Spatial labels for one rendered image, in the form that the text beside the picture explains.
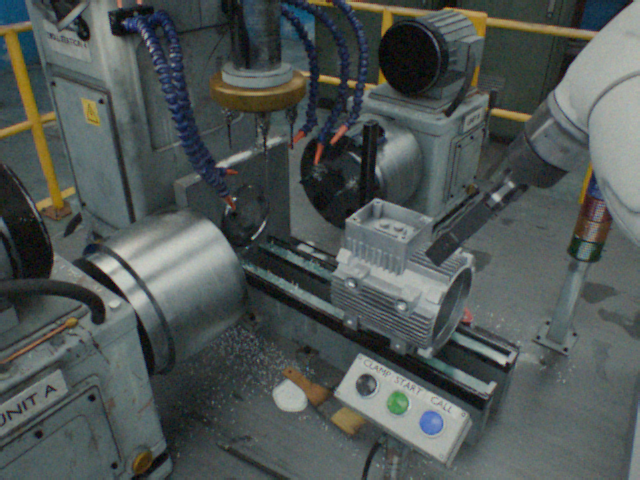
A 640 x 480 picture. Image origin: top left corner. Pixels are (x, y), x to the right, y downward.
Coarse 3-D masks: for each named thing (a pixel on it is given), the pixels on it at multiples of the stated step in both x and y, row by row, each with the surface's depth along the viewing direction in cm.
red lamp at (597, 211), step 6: (588, 198) 100; (594, 198) 99; (582, 204) 103; (588, 204) 100; (594, 204) 99; (600, 204) 99; (582, 210) 102; (588, 210) 101; (594, 210) 100; (600, 210) 99; (606, 210) 99; (588, 216) 101; (594, 216) 100; (600, 216) 100; (606, 216) 100
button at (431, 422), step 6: (426, 414) 69; (432, 414) 69; (438, 414) 69; (420, 420) 69; (426, 420) 69; (432, 420) 68; (438, 420) 68; (420, 426) 69; (426, 426) 68; (432, 426) 68; (438, 426) 68; (426, 432) 68; (432, 432) 68; (438, 432) 68
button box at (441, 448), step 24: (360, 360) 76; (384, 384) 73; (408, 384) 72; (360, 408) 73; (384, 408) 72; (408, 408) 71; (432, 408) 70; (456, 408) 69; (408, 432) 69; (456, 432) 68; (432, 456) 67
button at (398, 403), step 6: (390, 396) 72; (396, 396) 71; (402, 396) 71; (390, 402) 71; (396, 402) 71; (402, 402) 71; (408, 402) 71; (390, 408) 71; (396, 408) 71; (402, 408) 70; (396, 414) 71
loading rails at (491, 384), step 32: (256, 288) 118; (288, 288) 115; (320, 288) 121; (256, 320) 121; (288, 320) 116; (320, 320) 109; (320, 352) 114; (352, 352) 107; (384, 352) 101; (448, 352) 105; (480, 352) 100; (512, 352) 98; (448, 384) 94; (480, 384) 94; (480, 416) 92
